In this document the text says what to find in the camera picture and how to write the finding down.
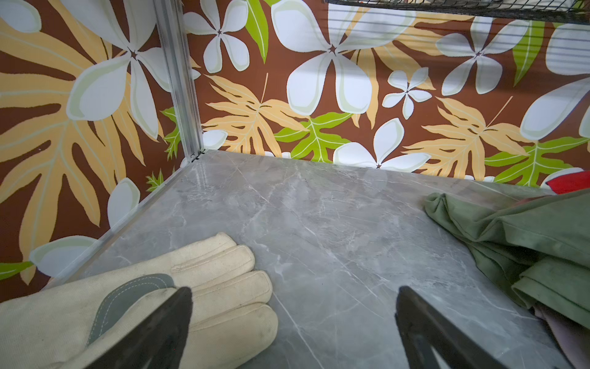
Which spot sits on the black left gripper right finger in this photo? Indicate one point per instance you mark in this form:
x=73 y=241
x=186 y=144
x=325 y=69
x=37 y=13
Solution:
x=426 y=334

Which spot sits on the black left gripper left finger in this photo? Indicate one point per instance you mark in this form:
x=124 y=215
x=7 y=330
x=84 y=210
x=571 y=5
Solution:
x=158 y=341

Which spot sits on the olive green cloth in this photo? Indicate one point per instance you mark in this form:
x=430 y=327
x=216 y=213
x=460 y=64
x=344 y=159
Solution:
x=536 y=252

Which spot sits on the pink cloth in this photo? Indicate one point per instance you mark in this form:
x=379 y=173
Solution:
x=572 y=338

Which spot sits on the red cloth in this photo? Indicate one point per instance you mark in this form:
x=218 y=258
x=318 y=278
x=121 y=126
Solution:
x=570 y=183

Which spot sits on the cream leather work glove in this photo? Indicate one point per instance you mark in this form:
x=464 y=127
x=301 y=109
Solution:
x=73 y=324

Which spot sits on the aluminium frame post left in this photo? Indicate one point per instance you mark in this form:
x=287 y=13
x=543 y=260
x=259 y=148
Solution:
x=177 y=58

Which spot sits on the black wire basket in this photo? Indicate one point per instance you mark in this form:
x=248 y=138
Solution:
x=560 y=11

